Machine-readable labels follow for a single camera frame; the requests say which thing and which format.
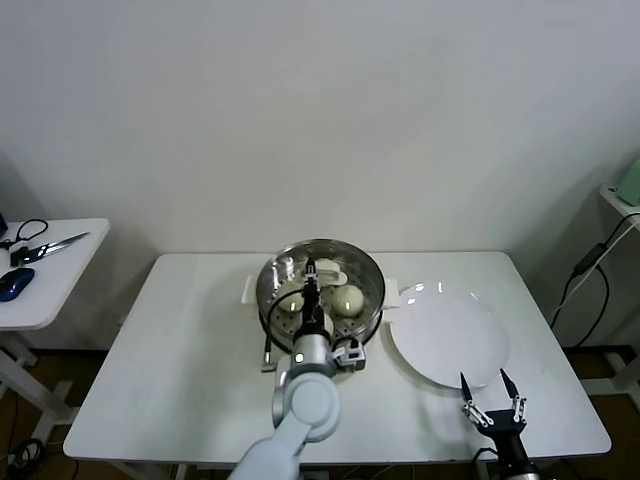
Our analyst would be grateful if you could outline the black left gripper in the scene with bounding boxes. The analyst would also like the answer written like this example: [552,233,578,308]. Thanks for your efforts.
[299,257,326,334]

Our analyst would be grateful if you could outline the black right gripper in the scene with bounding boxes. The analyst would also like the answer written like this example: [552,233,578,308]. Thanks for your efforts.
[459,368,529,466]

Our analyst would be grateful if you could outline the stainless steel steamer basket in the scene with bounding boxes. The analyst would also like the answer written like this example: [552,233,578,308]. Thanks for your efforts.
[241,238,400,351]

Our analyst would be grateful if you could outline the large white round plate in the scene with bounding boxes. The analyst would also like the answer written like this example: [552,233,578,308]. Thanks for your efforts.
[387,282,512,391]

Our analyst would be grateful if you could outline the black power adapter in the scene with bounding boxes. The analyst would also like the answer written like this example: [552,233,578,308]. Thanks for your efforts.
[572,243,606,275]

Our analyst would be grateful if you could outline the small white side table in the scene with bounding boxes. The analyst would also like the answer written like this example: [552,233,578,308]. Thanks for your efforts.
[0,217,110,441]

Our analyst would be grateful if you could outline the pale green appliance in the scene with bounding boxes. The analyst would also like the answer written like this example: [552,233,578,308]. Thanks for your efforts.
[615,158,640,206]

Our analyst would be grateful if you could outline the blue computer mouse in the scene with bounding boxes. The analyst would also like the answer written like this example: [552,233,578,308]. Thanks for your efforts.
[0,267,35,304]

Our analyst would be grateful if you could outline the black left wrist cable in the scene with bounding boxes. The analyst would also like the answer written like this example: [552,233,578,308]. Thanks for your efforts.
[260,292,307,374]

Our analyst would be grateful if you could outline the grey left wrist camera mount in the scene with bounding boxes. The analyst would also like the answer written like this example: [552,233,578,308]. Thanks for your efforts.
[332,338,367,372]

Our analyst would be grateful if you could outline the black adapter cable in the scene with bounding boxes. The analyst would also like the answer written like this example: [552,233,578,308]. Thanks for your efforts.
[549,212,640,349]

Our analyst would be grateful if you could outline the scissors with black handles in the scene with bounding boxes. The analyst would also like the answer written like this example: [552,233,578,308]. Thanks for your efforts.
[8,231,90,267]

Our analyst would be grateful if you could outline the thin black looped cable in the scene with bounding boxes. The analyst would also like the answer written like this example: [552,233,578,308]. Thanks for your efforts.
[0,219,49,251]

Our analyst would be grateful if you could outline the black floor cable bundle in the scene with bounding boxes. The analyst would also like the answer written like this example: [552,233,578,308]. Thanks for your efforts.
[0,438,46,480]

